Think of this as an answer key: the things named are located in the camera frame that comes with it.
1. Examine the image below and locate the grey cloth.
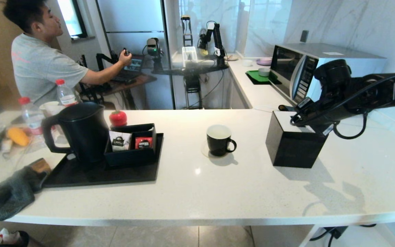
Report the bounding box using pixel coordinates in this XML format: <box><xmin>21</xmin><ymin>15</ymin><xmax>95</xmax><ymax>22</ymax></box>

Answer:
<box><xmin>0</xmin><ymin>166</ymin><xmax>47</xmax><ymax>222</ymax></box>

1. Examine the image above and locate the black organizer box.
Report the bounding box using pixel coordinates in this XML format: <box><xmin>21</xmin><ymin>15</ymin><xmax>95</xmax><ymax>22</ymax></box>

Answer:
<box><xmin>103</xmin><ymin>123</ymin><xmax>157</xmax><ymax>168</ymax></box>

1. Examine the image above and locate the silver refrigerator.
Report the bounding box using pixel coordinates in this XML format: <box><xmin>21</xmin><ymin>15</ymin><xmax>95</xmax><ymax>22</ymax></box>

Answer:
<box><xmin>95</xmin><ymin>0</ymin><xmax>176</xmax><ymax>109</ymax></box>

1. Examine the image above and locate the green tray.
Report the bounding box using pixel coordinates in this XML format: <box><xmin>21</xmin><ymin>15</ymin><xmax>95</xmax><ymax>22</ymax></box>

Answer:
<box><xmin>245</xmin><ymin>70</ymin><xmax>282</xmax><ymax>85</ymax></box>

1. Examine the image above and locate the black serving tray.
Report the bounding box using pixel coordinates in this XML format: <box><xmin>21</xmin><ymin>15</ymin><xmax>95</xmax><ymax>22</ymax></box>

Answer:
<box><xmin>41</xmin><ymin>133</ymin><xmax>164</xmax><ymax>188</ymax></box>

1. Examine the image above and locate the black mug white inside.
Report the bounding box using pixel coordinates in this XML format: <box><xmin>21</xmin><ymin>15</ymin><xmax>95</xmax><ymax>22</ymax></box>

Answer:
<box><xmin>206</xmin><ymin>124</ymin><xmax>237</xmax><ymax>157</ymax></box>

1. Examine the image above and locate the black platform stand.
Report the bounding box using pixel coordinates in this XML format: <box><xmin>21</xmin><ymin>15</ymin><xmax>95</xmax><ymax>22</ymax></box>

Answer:
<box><xmin>151</xmin><ymin>63</ymin><xmax>229</xmax><ymax>110</ymax></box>

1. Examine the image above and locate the black jointed arm white joint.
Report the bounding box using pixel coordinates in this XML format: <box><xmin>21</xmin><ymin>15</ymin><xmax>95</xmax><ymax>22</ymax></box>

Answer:
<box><xmin>197</xmin><ymin>21</ymin><xmax>227</xmax><ymax>67</ymax></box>

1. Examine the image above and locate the black waste bin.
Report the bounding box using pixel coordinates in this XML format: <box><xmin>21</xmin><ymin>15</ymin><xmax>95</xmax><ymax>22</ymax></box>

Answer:
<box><xmin>0</xmin><ymin>228</ymin><xmax>30</xmax><ymax>247</ymax></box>

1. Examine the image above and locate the man in grey shirt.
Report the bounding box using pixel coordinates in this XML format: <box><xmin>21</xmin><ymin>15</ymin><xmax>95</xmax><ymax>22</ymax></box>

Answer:
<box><xmin>3</xmin><ymin>0</ymin><xmax>133</xmax><ymax>106</ymax></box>

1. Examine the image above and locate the black jointed control arm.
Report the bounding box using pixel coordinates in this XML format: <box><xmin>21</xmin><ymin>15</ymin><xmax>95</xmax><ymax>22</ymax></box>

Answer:
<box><xmin>79</xmin><ymin>51</ymin><xmax>129</xmax><ymax>103</ymax></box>

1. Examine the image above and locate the black framed window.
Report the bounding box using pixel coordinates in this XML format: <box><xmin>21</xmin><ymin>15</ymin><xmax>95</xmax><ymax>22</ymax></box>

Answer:
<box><xmin>56</xmin><ymin>0</ymin><xmax>88</xmax><ymax>39</ymax></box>

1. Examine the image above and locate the silver microwave oven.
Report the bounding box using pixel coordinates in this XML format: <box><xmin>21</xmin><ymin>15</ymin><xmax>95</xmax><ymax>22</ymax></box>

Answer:
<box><xmin>270</xmin><ymin>43</ymin><xmax>387</xmax><ymax>107</ymax></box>

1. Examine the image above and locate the black camera on stand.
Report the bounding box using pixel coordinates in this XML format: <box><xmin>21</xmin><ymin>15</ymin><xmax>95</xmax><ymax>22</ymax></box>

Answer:
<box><xmin>146</xmin><ymin>37</ymin><xmax>164</xmax><ymax>72</ymax></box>

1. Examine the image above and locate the red drink packet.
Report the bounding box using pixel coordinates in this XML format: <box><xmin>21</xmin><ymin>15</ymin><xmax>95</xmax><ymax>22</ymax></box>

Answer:
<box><xmin>135</xmin><ymin>137</ymin><xmax>152</xmax><ymax>150</ymax></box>

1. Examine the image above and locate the round translucent coaster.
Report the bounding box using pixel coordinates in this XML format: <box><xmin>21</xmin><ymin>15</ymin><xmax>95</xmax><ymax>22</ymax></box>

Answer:
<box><xmin>201</xmin><ymin>141</ymin><xmax>234</xmax><ymax>159</ymax></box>

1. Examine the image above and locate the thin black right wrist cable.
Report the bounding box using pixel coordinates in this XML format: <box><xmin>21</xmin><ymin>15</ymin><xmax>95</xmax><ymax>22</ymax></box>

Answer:
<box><xmin>299</xmin><ymin>70</ymin><xmax>395</xmax><ymax>140</ymax></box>

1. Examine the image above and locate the black laptop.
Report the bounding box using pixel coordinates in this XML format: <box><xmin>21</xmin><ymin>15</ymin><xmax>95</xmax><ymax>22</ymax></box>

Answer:
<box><xmin>112</xmin><ymin>55</ymin><xmax>145</xmax><ymax>82</ymax></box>

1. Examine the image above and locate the red tomato shaped container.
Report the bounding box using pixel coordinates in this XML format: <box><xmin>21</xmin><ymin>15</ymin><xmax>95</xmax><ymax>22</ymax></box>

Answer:
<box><xmin>109</xmin><ymin>110</ymin><xmax>128</xmax><ymax>127</ymax></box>

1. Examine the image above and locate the clear red-capped water bottle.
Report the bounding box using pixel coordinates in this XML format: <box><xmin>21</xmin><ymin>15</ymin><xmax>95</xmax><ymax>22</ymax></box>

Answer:
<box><xmin>18</xmin><ymin>97</ymin><xmax>45</xmax><ymax>136</ymax></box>
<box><xmin>55</xmin><ymin>79</ymin><xmax>81</xmax><ymax>107</ymax></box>

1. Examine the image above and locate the white plastic basket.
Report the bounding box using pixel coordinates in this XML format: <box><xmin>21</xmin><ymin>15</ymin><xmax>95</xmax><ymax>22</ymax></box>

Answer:
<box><xmin>182</xmin><ymin>46</ymin><xmax>198</xmax><ymax>68</ymax></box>

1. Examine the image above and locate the orange corn cob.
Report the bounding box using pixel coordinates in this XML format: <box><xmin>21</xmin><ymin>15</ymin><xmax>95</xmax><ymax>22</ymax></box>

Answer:
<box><xmin>5</xmin><ymin>126</ymin><xmax>30</xmax><ymax>146</ymax></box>

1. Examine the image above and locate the small wooden block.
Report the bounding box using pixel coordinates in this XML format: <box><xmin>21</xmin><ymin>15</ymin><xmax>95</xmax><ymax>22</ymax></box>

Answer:
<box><xmin>27</xmin><ymin>158</ymin><xmax>51</xmax><ymax>175</ymax></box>

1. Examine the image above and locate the black tissue box white top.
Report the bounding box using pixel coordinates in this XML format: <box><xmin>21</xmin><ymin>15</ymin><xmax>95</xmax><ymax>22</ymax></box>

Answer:
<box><xmin>265</xmin><ymin>110</ymin><xmax>329</xmax><ymax>169</ymax></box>

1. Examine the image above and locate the white tea bag packet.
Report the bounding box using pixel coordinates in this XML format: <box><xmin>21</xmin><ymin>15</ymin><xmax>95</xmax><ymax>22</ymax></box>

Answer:
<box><xmin>109</xmin><ymin>131</ymin><xmax>132</xmax><ymax>152</ymax></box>

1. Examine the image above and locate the black power supply cable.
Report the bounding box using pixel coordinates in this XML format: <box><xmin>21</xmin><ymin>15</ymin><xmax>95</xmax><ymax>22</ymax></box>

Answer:
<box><xmin>309</xmin><ymin>224</ymin><xmax>378</xmax><ymax>247</ymax></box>

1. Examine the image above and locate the black electric kettle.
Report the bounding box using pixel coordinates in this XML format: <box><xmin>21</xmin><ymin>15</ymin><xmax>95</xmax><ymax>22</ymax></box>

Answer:
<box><xmin>41</xmin><ymin>102</ymin><xmax>109</xmax><ymax>163</ymax></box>

